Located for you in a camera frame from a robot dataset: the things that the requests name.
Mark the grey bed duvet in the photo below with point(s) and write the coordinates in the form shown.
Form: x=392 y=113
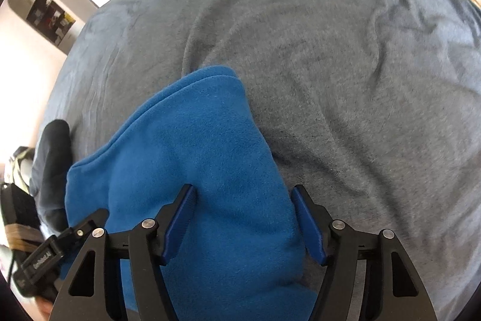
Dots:
x=373 y=104

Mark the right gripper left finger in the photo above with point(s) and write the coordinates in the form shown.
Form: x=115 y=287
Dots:
x=93 y=289

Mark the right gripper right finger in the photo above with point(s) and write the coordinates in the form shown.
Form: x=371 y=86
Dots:
x=393 y=289

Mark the green cloth on chair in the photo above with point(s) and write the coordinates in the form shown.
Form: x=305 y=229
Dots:
x=22 y=167

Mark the person's left hand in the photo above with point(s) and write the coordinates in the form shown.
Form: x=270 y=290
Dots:
x=44 y=307

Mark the black camera with tape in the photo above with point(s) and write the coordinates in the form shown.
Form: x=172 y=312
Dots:
x=20 y=218

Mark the folded dark grey pants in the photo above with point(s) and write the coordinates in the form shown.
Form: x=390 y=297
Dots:
x=52 y=161

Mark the arched wall shelf niche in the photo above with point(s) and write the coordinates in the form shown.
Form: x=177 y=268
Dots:
x=52 y=20

